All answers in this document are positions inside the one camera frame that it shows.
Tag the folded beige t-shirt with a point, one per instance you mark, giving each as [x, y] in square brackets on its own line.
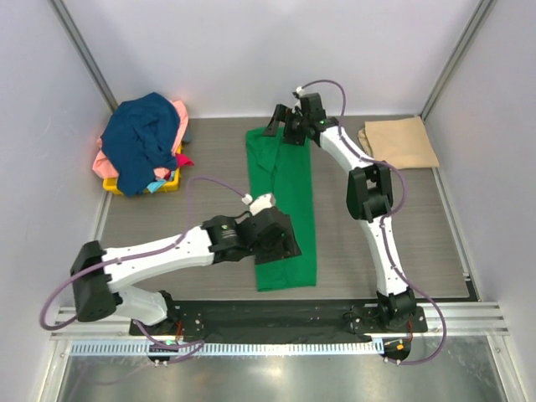
[403, 143]

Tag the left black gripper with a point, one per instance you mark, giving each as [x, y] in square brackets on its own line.
[286, 246]

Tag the light blue cloth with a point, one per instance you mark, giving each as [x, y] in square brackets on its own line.
[155, 186]

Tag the aluminium frame rail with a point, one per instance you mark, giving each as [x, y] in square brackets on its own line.
[462, 319]

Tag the yellow plastic bin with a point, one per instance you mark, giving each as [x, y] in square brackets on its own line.
[174, 178]

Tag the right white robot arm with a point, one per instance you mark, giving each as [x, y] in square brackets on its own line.
[369, 198]

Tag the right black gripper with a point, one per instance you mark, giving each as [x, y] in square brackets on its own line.
[280, 115]

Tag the navy blue t-shirt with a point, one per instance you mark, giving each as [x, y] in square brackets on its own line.
[138, 139]

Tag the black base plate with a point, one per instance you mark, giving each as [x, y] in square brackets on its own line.
[283, 322]

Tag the pink t-shirt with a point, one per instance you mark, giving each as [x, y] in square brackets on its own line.
[103, 168]

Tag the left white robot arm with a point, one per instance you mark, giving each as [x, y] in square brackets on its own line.
[105, 280]

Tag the green t-shirt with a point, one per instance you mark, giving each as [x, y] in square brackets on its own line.
[286, 171]

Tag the magenta cloth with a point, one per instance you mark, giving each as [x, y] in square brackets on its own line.
[183, 161]

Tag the slotted cable duct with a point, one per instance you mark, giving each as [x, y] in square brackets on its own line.
[135, 348]

